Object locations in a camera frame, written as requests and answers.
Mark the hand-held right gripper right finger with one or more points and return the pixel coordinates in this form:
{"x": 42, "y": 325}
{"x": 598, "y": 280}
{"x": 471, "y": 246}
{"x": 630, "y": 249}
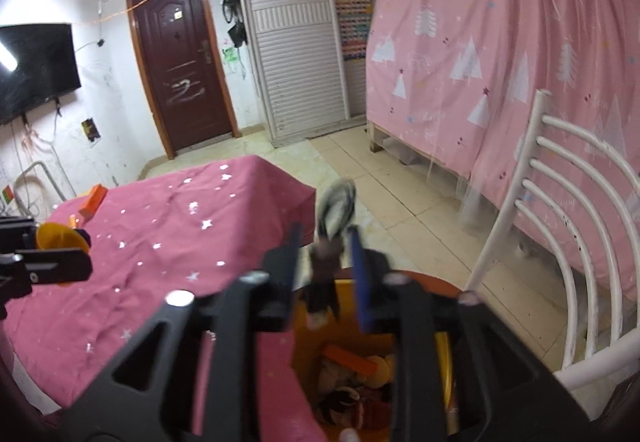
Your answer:
{"x": 361, "y": 287}

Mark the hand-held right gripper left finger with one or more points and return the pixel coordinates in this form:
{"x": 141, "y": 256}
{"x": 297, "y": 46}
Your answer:
{"x": 286, "y": 292}

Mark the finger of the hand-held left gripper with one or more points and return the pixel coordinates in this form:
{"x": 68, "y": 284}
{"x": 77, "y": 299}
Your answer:
{"x": 50, "y": 266}
{"x": 17, "y": 234}

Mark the orange plastic cup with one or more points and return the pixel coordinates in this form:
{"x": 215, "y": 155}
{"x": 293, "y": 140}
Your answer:
{"x": 57, "y": 237}

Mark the grey and black toy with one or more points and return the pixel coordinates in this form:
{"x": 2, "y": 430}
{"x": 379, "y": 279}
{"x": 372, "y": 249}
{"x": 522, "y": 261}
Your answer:
{"x": 327, "y": 257}

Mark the orange plastic bin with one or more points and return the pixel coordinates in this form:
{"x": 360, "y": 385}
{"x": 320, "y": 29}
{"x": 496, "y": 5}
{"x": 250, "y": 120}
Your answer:
{"x": 372, "y": 344}

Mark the pink and black sock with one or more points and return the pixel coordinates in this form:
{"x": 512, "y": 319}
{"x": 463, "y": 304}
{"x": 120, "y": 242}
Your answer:
{"x": 340, "y": 401}

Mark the red round stool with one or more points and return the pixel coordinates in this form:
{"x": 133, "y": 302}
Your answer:
{"x": 435, "y": 283}

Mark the pink star-print tablecloth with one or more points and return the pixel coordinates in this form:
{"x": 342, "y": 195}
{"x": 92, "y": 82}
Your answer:
{"x": 175, "y": 232}

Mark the white metal chair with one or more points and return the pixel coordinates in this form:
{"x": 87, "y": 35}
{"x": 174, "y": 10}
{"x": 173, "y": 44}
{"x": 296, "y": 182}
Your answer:
{"x": 505, "y": 202}

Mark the white louvered wardrobe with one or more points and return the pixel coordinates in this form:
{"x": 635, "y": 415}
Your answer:
{"x": 295, "y": 71}

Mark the brown wooden door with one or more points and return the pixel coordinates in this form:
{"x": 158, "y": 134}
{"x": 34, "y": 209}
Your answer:
{"x": 180, "y": 61}

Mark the black hanging bag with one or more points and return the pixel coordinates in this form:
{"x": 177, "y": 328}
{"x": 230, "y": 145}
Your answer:
{"x": 237, "y": 34}

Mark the pink tree-print curtain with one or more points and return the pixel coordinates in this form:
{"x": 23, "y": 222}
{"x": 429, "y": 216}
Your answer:
{"x": 450, "y": 21}

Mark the black wall television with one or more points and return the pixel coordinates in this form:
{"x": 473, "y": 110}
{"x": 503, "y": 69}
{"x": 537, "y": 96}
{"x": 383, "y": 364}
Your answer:
{"x": 35, "y": 71}

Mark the colourful wall poster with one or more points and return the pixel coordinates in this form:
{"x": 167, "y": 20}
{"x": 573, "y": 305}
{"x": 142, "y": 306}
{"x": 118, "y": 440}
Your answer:
{"x": 355, "y": 26}

